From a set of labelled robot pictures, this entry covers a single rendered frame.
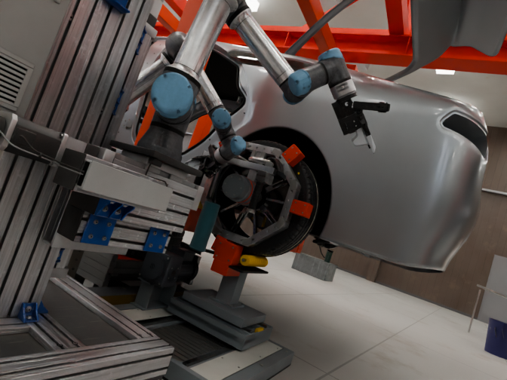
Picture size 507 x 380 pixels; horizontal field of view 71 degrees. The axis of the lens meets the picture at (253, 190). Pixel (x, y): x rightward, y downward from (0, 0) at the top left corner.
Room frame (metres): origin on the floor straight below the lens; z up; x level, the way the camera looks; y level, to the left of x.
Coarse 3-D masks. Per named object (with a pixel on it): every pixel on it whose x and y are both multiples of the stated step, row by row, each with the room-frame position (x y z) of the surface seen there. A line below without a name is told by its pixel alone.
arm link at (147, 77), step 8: (168, 56) 1.52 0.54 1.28; (152, 64) 1.55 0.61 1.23; (160, 64) 1.54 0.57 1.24; (168, 64) 1.53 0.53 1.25; (144, 72) 1.54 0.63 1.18; (152, 72) 1.54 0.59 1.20; (160, 72) 1.55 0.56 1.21; (144, 80) 1.54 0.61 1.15; (152, 80) 1.55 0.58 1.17; (136, 88) 1.54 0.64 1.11; (144, 88) 1.56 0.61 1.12; (136, 96) 1.56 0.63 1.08; (128, 104) 1.58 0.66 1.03
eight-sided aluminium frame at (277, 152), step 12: (252, 144) 1.92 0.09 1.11; (276, 156) 1.85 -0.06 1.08; (288, 168) 1.81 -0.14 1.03; (216, 180) 2.04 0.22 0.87; (288, 180) 1.80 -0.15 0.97; (204, 192) 2.03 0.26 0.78; (288, 192) 1.79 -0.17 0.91; (288, 204) 1.78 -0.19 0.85; (288, 216) 1.79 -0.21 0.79; (216, 228) 1.94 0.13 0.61; (264, 228) 1.82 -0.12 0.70; (276, 228) 1.79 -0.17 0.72; (240, 240) 1.87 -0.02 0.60; (252, 240) 1.84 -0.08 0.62; (264, 240) 1.86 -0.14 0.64
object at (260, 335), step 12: (180, 300) 2.06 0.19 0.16; (180, 312) 1.99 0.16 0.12; (192, 312) 1.95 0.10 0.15; (204, 312) 1.98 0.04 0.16; (204, 324) 1.91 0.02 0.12; (216, 324) 1.88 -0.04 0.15; (228, 324) 1.91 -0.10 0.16; (264, 324) 2.06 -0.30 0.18; (216, 336) 1.87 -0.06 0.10; (228, 336) 1.84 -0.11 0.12; (240, 336) 1.81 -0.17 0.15; (252, 336) 1.87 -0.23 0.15; (264, 336) 2.03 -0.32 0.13; (240, 348) 1.80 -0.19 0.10
